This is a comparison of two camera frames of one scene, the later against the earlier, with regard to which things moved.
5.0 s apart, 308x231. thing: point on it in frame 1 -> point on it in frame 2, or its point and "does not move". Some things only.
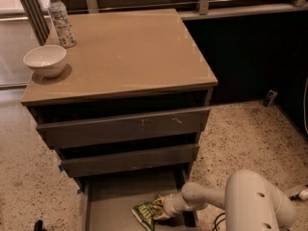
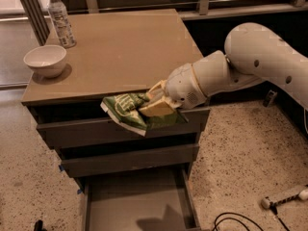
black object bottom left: [38, 225] does not move
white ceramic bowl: [46, 61] does not move
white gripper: [170, 206] -> [183, 86]
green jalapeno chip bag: [145, 212] -> [123, 110]
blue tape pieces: [79, 191] does not move
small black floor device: [268, 101] does not move
